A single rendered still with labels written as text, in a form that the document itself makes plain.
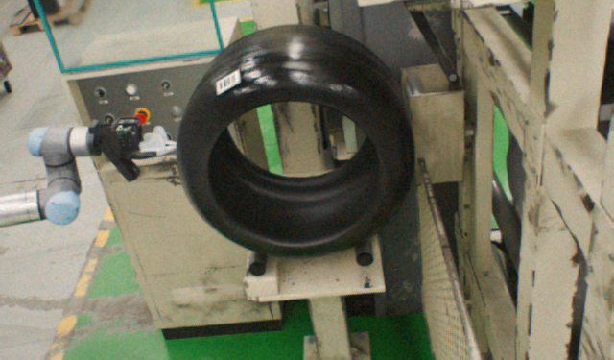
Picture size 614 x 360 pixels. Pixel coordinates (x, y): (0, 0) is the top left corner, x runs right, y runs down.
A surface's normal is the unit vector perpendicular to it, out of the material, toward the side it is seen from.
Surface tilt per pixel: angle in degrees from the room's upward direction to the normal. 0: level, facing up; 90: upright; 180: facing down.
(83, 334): 0
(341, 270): 0
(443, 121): 90
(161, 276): 90
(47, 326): 0
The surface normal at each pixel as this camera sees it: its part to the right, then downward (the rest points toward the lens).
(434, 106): -0.03, 0.51
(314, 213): -0.17, -0.85
